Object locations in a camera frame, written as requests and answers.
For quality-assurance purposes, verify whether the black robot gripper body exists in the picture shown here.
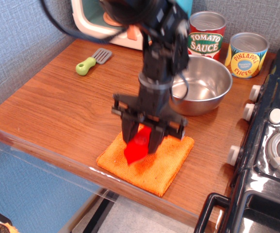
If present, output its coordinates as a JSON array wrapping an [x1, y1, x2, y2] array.
[[112, 81, 187, 139]]

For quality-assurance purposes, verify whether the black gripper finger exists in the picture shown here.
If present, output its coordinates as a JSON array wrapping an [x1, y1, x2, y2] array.
[[122, 116, 139, 144], [148, 127, 165, 154]]

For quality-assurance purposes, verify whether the red chili pepper toy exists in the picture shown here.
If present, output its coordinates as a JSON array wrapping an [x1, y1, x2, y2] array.
[[124, 126, 151, 166]]

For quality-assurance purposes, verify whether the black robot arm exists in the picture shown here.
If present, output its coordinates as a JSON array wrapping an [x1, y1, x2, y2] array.
[[101, 0, 189, 153]]

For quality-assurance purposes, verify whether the steel pot bowl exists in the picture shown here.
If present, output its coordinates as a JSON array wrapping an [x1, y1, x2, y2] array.
[[170, 55, 232, 116]]

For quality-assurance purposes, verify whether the orange folded cloth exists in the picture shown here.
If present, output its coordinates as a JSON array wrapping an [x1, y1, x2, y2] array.
[[96, 133, 195, 197]]

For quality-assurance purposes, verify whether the white stove knob lower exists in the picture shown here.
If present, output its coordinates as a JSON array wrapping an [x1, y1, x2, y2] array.
[[227, 145, 241, 166]]

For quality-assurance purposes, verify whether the white stove knob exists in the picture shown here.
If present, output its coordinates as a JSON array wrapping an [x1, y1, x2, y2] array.
[[249, 85, 262, 102], [227, 145, 241, 166], [242, 103, 255, 121]]

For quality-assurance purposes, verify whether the white stove knob middle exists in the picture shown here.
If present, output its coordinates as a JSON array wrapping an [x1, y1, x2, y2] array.
[[242, 103, 255, 121]]

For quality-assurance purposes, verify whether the tomato sauce can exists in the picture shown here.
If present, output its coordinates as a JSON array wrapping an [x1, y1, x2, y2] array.
[[187, 11, 226, 60]]

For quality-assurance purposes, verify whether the white stove knob upper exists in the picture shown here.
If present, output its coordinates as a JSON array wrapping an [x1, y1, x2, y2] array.
[[249, 85, 262, 102]]

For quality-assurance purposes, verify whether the teal toy microwave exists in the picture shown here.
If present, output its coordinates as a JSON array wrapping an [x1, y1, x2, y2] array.
[[70, 0, 194, 51]]

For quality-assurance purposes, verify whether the pineapple slices can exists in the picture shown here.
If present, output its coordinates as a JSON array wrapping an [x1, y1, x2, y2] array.
[[225, 32, 269, 79]]

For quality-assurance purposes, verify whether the black toy stove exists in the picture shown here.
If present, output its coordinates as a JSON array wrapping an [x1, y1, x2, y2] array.
[[195, 49, 280, 233]]

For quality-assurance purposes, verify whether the green handled grey spatula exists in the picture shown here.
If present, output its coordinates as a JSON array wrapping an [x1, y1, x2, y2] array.
[[75, 48, 112, 76]]

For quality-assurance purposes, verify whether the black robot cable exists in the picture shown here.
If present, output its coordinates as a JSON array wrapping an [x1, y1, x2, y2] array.
[[40, 0, 128, 45]]

